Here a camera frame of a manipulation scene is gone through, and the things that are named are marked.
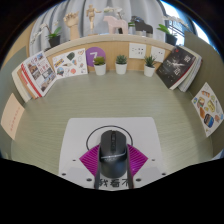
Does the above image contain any beige booklet with red text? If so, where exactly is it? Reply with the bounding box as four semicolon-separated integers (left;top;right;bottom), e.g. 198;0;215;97
0;92;26;141

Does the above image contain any black computer mouse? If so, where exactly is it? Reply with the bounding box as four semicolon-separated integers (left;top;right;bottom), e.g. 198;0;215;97
98;129;129;179

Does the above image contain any white sticker sheet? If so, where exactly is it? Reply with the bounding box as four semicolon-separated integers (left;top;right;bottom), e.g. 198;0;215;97
51;48;89;80

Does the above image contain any pink wooden horse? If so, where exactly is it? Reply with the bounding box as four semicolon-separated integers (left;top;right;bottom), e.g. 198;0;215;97
102;15;129;35

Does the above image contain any white orchid in black pot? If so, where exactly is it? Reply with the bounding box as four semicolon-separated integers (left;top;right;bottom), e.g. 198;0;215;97
103;5;137;35
30;22;63;48

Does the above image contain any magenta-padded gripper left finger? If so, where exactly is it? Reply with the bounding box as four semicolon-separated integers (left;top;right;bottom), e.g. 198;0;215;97
59;143;103;190

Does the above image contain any window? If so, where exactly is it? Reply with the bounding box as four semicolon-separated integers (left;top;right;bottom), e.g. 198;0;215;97
159;0;214;44

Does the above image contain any purple round number sign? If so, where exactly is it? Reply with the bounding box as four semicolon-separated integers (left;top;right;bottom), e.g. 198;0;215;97
85;46;107;68

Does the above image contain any colourful food sticker sheet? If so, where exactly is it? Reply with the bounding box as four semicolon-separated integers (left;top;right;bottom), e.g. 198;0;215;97
191;82;224;138

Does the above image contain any black wooden horse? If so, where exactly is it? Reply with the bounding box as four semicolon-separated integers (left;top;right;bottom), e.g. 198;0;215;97
130;15;154;38

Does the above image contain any grey-green desk divider panel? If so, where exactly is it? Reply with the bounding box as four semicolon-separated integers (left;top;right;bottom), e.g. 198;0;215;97
0;45;29;158
183;31;224;158

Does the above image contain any leafy plant in black pot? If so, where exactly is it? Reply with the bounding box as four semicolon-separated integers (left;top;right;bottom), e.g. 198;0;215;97
156;14;188;47

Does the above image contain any wooden artist mannequin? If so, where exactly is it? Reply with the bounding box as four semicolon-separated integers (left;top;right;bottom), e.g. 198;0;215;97
85;4;103;36

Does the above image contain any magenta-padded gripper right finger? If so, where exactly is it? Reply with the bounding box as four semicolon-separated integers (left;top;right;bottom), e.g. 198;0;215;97
125;143;167;190

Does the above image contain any book with illustrated cover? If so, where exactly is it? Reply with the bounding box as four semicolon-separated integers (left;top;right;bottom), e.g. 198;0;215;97
24;50;58;98

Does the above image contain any thick white book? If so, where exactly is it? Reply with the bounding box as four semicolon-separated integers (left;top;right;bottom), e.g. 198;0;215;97
11;64;33;104

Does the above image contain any grey curtain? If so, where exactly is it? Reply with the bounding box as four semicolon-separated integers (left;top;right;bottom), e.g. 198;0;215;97
28;0;168;56

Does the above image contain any white wall socket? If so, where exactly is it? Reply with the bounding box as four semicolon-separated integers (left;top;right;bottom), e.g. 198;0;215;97
128;42;147;60
150;45;167;63

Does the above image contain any kraft brown book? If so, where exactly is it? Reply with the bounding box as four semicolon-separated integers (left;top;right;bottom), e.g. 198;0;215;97
16;68;38;100

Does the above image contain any white mouse pad with drawing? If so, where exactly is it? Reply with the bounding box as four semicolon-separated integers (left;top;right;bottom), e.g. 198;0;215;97
58;116;165;191

